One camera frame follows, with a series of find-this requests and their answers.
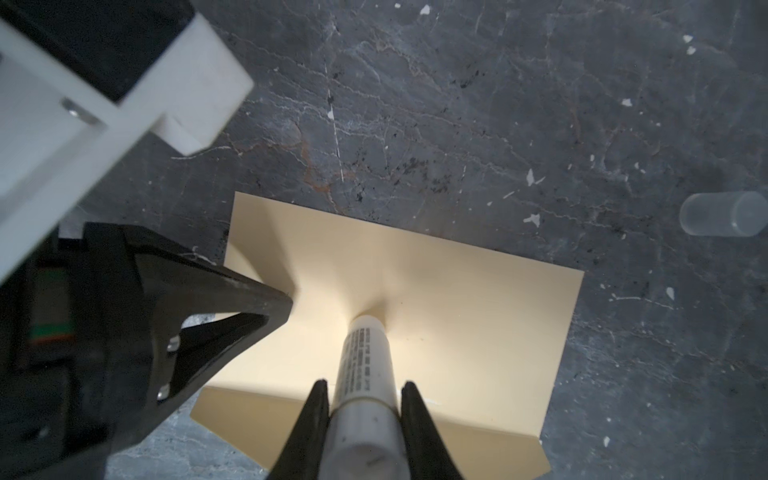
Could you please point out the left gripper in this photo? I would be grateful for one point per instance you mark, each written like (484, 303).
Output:
(103, 337)

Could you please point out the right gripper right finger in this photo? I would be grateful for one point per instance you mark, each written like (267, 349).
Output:
(427, 455)

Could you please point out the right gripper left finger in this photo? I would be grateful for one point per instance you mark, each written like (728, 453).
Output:
(302, 453)

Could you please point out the white glue stick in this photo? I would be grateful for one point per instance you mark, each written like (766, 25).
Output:
(364, 439)

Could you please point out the yellow kraft envelope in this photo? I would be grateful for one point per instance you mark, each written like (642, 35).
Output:
(480, 333)

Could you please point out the clear glue stick cap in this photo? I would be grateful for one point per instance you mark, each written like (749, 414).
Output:
(724, 214)

